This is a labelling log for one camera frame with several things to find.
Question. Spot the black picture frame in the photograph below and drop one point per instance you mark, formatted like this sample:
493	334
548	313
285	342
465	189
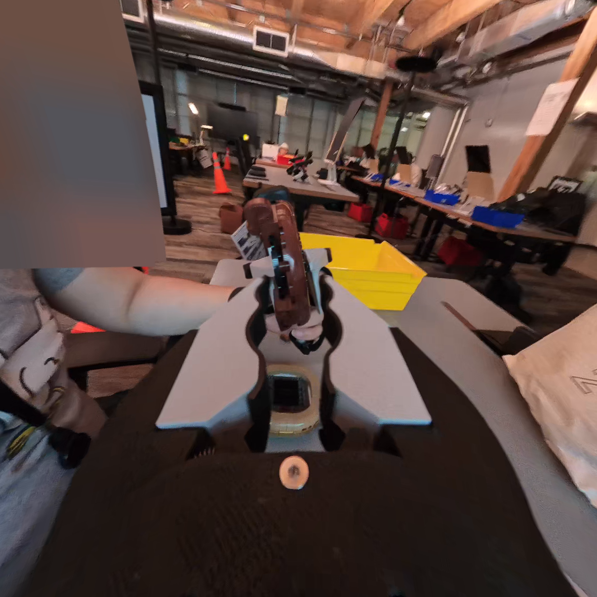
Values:
564	185

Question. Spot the red plastic bin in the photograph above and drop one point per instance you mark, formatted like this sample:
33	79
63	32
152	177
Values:
459	252
359	212
391	226

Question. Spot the blue plastic bin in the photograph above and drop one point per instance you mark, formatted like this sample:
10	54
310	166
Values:
441	197
496	216

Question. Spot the black computer monitor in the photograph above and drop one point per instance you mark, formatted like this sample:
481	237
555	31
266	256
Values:
478	158

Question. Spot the person's left hand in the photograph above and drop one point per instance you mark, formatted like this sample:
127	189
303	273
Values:
305	332

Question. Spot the brown round brick assembly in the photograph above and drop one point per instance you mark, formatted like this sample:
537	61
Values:
289	280

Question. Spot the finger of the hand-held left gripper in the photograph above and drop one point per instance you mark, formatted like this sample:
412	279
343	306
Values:
319	266
259	271

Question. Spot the black floor display stand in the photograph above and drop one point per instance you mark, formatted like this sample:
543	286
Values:
161	154

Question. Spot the white ceiling vent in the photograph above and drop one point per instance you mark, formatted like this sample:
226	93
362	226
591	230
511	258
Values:
270	39

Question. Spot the person's left forearm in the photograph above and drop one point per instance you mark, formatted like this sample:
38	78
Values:
140	301

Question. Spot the open instruction booklet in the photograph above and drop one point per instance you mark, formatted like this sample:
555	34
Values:
291	401

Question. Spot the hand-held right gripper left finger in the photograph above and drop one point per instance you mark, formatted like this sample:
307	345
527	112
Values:
210	368

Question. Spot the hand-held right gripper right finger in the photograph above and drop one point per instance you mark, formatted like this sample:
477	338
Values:
373	373

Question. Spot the grey desk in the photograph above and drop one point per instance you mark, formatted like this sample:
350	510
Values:
466	298

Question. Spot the beige paper bag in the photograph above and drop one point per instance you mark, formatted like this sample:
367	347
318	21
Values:
559	396

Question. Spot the long grey work table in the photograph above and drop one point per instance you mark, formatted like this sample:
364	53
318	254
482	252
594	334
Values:
536	231

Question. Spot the orange traffic cone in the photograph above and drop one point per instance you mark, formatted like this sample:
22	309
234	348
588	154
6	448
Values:
220	177
227	161

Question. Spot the yellow plastic bin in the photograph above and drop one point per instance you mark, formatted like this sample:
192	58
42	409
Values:
373	270

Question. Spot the black backpack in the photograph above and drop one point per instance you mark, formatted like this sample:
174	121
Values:
545	205

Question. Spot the person's grey shirt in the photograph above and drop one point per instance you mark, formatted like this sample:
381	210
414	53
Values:
32	489

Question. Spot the white paper notice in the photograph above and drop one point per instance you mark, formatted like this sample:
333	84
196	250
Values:
552	107

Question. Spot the brown bag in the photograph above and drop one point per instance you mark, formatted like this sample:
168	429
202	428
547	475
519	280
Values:
230	218

